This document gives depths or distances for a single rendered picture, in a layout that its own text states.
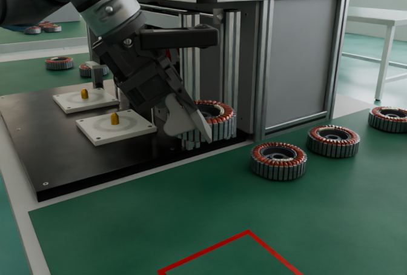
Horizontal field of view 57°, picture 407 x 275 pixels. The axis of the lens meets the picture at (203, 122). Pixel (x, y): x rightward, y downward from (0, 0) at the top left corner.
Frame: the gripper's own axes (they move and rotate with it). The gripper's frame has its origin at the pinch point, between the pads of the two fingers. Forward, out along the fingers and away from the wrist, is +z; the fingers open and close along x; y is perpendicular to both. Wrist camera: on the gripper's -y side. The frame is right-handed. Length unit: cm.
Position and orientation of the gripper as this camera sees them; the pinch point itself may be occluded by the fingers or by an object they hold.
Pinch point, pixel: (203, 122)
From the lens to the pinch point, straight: 61.3
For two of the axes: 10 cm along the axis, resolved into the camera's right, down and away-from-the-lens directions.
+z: 5.0, 7.5, 4.4
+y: -8.4, 5.5, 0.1
